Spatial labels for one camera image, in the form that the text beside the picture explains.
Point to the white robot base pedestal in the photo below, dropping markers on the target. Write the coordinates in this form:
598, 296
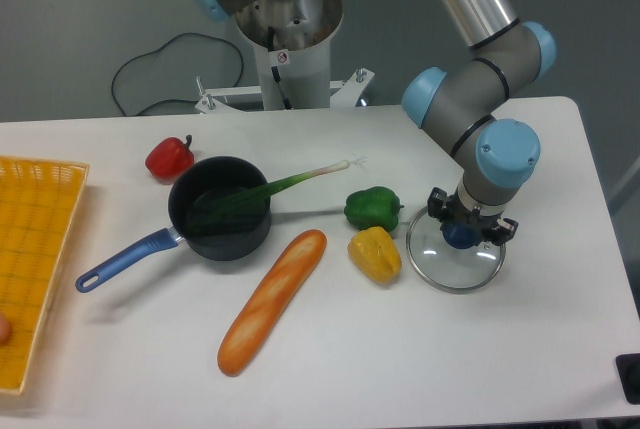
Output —
291, 42

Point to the red bell pepper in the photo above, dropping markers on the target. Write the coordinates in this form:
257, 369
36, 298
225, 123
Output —
170, 158

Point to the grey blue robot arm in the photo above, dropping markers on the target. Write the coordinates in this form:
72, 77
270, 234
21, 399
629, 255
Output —
456, 110

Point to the black device at table corner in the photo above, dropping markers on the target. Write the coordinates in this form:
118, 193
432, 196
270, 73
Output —
628, 367

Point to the orange baguette bread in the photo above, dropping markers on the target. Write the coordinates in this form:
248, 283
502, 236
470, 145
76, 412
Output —
254, 323

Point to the yellow wicker basket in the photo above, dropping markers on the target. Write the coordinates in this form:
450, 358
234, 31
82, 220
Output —
39, 200

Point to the glass pot lid blue knob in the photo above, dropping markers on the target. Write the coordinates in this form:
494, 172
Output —
448, 269

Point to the yellow bell pepper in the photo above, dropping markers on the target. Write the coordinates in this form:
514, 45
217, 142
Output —
374, 253

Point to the green bell pepper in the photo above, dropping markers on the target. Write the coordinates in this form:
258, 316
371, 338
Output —
374, 207

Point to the dark pot blue handle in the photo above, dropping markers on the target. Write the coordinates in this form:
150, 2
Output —
221, 175

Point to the green onion stalk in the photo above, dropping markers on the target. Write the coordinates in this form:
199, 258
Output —
260, 191

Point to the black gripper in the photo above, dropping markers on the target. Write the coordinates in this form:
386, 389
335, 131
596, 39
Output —
459, 222

